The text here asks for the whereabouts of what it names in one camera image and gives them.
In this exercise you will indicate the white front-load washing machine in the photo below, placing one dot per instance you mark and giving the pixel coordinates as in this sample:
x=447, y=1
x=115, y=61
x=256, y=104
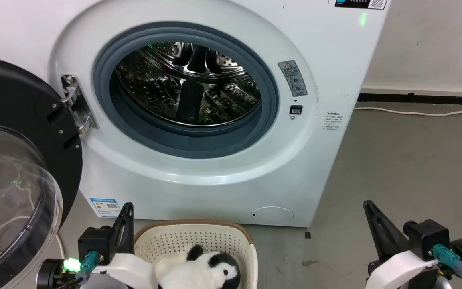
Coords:
x=295, y=168

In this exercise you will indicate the black door latch socket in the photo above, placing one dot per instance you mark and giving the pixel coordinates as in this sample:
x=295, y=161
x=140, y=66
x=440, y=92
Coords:
x=296, y=110

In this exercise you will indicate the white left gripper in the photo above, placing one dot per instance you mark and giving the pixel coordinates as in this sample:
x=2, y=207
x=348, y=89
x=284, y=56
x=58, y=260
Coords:
x=130, y=271

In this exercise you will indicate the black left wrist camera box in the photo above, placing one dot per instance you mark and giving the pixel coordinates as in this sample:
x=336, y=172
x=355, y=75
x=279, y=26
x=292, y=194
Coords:
x=94, y=241

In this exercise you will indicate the small printed text sticker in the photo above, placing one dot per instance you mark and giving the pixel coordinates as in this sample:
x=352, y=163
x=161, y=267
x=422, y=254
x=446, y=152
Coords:
x=332, y=121

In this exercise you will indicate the silver door hinge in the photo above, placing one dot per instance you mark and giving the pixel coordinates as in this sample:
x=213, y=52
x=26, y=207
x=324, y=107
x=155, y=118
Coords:
x=76, y=106

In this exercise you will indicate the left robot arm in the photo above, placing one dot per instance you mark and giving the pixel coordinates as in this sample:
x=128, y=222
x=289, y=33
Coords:
x=48, y=275

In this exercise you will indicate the black and white panda plush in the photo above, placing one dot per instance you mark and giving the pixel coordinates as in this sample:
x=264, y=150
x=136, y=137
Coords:
x=195, y=275

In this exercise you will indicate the cream perforated laundry basket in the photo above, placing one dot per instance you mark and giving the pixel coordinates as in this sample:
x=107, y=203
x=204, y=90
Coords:
x=175, y=241

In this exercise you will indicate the round white filter cover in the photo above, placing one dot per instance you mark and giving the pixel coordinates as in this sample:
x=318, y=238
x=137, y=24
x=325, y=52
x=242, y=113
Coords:
x=273, y=216

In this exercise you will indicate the stainless steel washer drum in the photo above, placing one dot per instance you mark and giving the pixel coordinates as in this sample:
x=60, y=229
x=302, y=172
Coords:
x=155, y=88

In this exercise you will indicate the dark sticker with QR code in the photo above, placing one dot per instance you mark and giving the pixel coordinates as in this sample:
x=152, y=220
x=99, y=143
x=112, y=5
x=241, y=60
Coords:
x=359, y=3

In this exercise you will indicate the grey warning sticker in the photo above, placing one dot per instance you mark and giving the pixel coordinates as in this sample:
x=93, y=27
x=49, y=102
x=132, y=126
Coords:
x=293, y=78

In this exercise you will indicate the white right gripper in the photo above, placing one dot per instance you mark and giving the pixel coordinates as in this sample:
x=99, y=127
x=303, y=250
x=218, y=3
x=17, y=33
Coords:
x=403, y=273

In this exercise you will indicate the open washing machine door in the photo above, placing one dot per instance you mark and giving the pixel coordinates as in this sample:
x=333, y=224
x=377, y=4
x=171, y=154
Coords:
x=14, y=100

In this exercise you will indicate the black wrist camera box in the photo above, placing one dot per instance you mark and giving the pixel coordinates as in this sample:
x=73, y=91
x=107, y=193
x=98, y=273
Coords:
x=427, y=237
x=94, y=241

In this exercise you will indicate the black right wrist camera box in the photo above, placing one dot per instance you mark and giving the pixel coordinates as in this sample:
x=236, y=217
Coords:
x=427, y=237

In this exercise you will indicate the grey rubber door gasket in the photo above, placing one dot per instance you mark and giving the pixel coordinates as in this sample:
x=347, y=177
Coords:
x=267, y=108

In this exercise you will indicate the blue energy label sticker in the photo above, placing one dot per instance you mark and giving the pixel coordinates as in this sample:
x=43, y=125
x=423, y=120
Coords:
x=104, y=207

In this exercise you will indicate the black baseboard strip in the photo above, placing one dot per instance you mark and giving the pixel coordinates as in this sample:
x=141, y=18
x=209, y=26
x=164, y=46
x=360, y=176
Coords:
x=415, y=98

